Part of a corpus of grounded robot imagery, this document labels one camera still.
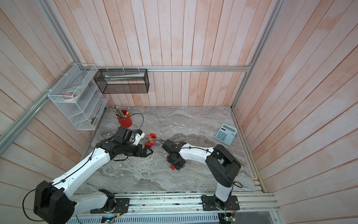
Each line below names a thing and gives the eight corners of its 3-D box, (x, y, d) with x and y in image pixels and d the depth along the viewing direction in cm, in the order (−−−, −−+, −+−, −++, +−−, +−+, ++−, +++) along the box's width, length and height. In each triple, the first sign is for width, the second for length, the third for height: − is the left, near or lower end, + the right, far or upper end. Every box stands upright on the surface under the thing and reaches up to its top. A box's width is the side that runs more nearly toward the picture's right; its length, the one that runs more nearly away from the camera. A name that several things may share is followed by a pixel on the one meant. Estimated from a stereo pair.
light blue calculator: (214, 138, 103) (215, 135, 100) (221, 125, 111) (223, 122, 108) (230, 146, 99) (232, 143, 96) (236, 131, 107) (238, 129, 104)
